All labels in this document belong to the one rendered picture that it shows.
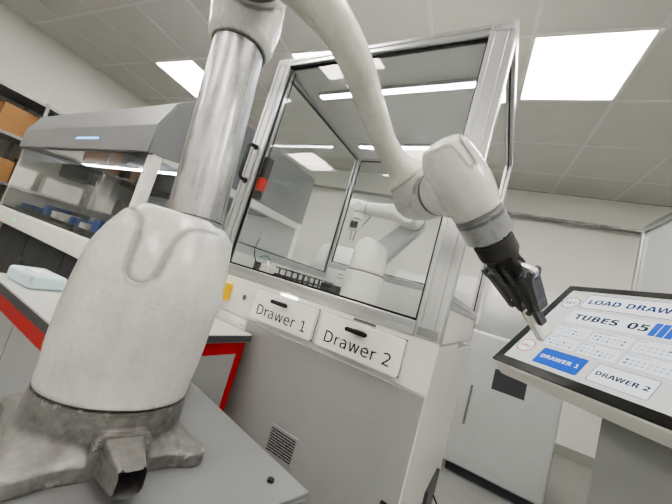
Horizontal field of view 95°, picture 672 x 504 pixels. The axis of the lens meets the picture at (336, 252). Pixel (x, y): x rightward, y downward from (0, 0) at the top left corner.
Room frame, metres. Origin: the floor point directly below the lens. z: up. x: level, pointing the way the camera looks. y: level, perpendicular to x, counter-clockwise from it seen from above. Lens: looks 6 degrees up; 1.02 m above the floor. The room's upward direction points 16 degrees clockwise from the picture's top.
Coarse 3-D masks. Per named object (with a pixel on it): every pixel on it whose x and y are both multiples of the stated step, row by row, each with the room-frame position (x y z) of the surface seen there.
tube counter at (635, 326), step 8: (632, 320) 0.62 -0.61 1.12; (640, 320) 0.61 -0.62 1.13; (624, 328) 0.61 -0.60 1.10; (632, 328) 0.60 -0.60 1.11; (640, 328) 0.59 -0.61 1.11; (648, 328) 0.58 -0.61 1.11; (656, 328) 0.57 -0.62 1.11; (664, 328) 0.56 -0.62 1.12; (648, 336) 0.57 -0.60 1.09; (656, 336) 0.56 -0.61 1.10; (664, 336) 0.55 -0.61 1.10
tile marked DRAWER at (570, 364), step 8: (544, 352) 0.68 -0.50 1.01; (552, 352) 0.67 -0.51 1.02; (560, 352) 0.66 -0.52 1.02; (536, 360) 0.68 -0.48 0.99; (544, 360) 0.66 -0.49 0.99; (552, 360) 0.65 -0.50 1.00; (560, 360) 0.64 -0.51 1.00; (568, 360) 0.63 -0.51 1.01; (576, 360) 0.62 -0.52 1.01; (584, 360) 0.61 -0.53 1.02; (560, 368) 0.62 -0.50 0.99; (568, 368) 0.61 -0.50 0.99; (576, 368) 0.60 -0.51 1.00
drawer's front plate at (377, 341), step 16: (336, 320) 1.03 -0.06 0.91; (320, 336) 1.05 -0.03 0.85; (336, 336) 1.02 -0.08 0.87; (352, 336) 0.99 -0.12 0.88; (368, 336) 0.96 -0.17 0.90; (384, 336) 0.94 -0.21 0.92; (336, 352) 1.01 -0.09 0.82; (352, 352) 0.98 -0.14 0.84; (368, 352) 0.96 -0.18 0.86; (384, 352) 0.93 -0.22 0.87; (400, 352) 0.91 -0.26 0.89; (384, 368) 0.93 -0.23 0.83
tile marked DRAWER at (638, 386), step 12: (600, 372) 0.57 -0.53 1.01; (612, 372) 0.55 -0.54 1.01; (624, 372) 0.54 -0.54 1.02; (600, 384) 0.55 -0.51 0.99; (612, 384) 0.54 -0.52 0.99; (624, 384) 0.53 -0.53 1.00; (636, 384) 0.51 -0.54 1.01; (648, 384) 0.50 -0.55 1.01; (660, 384) 0.49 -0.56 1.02; (636, 396) 0.50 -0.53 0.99; (648, 396) 0.49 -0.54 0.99
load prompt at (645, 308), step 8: (592, 296) 0.73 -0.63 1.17; (600, 296) 0.72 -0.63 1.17; (584, 304) 0.73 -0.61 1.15; (592, 304) 0.71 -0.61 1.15; (600, 304) 0.70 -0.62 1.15; (608, 304) 0.68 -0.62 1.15; (616, 304) 0.67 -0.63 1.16; (624, 304) 0.66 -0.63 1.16; (632, 304) 0.65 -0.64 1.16; (640, 304) 0.64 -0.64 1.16; (648, 304) 0.62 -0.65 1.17; (656, 304) 0.61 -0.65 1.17; (664, 304) 0.60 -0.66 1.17; (616, 312) 0.65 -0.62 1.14; (624, 312) 0.64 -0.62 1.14; (632, 312) 0.63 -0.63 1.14; (640, 312) 0.62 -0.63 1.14; (648, 312) 0.61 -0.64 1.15; (656, 312) 0.60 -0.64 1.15; (664, 312) 0.59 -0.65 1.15
